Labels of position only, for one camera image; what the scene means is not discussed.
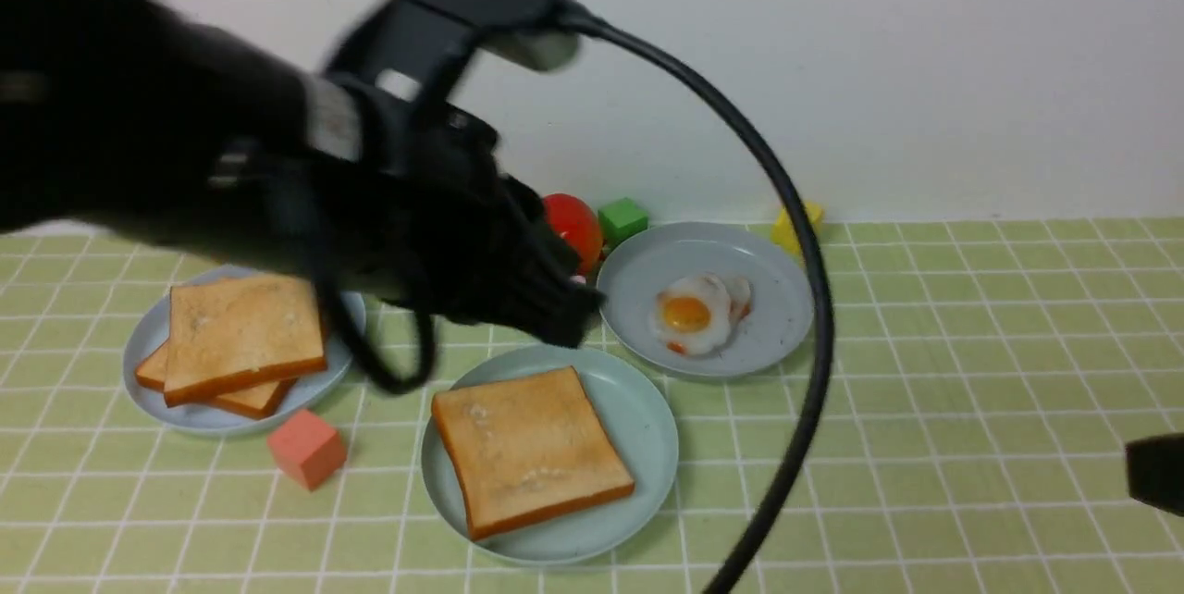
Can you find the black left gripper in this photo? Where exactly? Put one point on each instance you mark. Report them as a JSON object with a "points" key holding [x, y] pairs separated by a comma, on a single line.
{"points": [[335, 178]]}

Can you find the toast slice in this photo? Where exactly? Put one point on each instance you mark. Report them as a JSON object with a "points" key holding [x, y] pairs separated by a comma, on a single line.
{"points": [[527, 450], [257, 402], [240, 333]]}

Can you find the fried egg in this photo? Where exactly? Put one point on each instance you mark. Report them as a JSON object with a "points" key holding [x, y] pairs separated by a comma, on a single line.
{"points": [[740, 297], [691, 316]]}

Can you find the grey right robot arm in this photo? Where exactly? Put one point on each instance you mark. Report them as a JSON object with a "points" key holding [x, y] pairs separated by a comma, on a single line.
{"points": [[1154, 471]]}

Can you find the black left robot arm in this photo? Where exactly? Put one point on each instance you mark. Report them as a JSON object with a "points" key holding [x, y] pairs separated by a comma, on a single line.
{"points": [[108, 118]]}

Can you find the red tomato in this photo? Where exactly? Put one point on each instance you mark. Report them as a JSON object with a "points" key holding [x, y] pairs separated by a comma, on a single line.
{"points": [[578, 225]]}

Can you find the green cube block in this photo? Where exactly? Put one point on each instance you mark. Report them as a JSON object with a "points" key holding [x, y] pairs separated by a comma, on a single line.
{"points": [[621, 219]]}

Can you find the salmon cube block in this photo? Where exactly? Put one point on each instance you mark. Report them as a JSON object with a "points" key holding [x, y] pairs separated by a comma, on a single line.
{"points": [[307, 449]]}

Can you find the yellow cube block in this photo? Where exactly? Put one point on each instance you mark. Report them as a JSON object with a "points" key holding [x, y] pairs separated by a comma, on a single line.
{"points": [[783, 232]]}

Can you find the blue plate with eggs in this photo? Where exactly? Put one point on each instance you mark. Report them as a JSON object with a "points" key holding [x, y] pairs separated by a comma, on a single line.
{"points": [[782, 313]]}

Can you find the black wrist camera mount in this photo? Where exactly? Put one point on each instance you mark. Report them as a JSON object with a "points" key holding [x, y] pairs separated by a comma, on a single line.
{"points": [[432, 42]]}

